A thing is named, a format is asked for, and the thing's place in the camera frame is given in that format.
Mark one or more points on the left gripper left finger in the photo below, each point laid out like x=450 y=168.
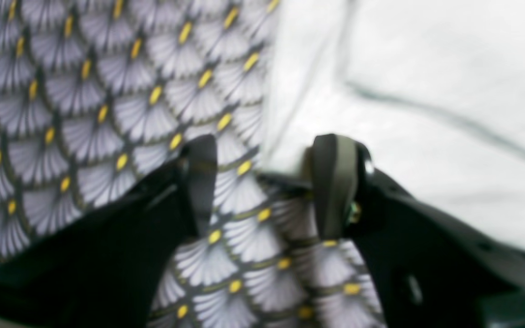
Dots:
x=104 y=270

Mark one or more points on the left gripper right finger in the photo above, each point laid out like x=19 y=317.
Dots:
x=430 y=270

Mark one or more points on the light grey T-shirt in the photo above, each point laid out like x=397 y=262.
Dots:
x=434 y=88

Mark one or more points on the fan-patterned tablecloth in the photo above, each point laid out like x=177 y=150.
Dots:
x=97 y=94

